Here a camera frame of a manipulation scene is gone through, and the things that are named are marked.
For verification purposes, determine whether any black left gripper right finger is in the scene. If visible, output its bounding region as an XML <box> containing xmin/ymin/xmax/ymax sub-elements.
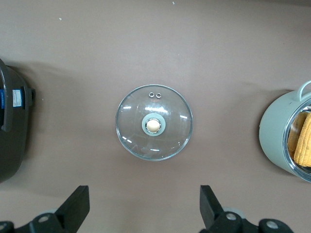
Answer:
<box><xmin>199</xmin><ymin>184</ymin><xmax>296</xmax><ymax>233</ymax></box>

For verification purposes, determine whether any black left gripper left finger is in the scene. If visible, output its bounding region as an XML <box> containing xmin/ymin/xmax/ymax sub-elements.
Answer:
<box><xmin>0</xmin><ymin>185</ymin><xmax>90</xmax><ymax>233</ymax></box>

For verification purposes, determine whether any glass lid with wooden knob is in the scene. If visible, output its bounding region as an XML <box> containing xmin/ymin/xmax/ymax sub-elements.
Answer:
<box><xmin>115</xmin><ymin>83</ymin><xmax>194</xmax><ymax>162</ymax></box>

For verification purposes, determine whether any yellow corn cob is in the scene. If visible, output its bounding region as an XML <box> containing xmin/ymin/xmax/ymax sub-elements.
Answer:
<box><xmin>288</xmin><ymin>112</ymin><xmax>311</xmax><ymax>167</ymax></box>

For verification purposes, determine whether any steel pot with lid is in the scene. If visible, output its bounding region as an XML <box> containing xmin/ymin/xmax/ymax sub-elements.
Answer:
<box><xmin>258</xmin><ymin>81</ymin><xmax>311</xmax><ymax>183</ymax></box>

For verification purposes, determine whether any black rice cooker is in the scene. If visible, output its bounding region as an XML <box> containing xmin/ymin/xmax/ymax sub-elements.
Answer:
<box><xmin>0</xmin><ymin>57</ymin><xmax>37</xmax><ymax>184</ymax></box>

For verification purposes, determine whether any brown table cover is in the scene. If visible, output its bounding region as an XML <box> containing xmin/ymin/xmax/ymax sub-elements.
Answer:
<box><xmin>0</xmin><ymin>0</ymin><xmax>311</xmax><ymax>233</ymax></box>

